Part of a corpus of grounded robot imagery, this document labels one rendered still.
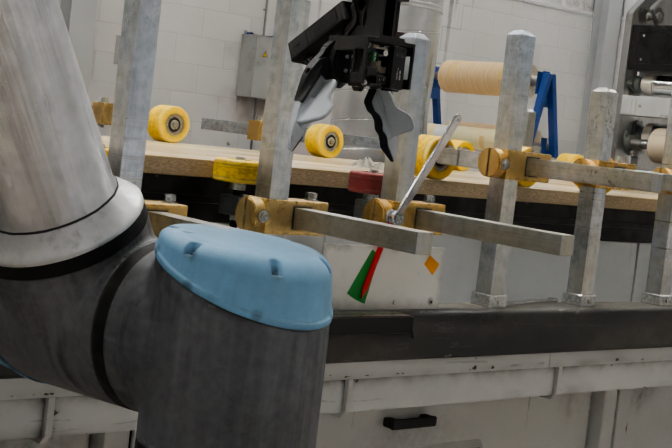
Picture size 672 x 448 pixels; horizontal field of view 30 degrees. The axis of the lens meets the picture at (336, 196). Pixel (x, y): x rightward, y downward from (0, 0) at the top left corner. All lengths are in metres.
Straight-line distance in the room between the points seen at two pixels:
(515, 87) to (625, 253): 0.77
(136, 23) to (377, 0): 0.37
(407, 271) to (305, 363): 0.99
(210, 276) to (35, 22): 0.24
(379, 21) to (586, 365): 1.19
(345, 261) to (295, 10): 0.39
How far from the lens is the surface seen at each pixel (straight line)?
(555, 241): 1.80
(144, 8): 1.66
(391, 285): 1.97
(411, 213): 1.98
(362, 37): 1.40
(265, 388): 0.99
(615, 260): 2.79
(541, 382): 2.34
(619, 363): 2.53
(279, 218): 1.80
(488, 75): 9.28
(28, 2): 1.02
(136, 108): 1.65
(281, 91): 1.79
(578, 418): 2.84
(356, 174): 2.05
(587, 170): 2.08
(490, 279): 2.15
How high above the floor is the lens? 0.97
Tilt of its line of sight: 3 degrees down
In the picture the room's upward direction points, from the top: 7 degrees clockwise
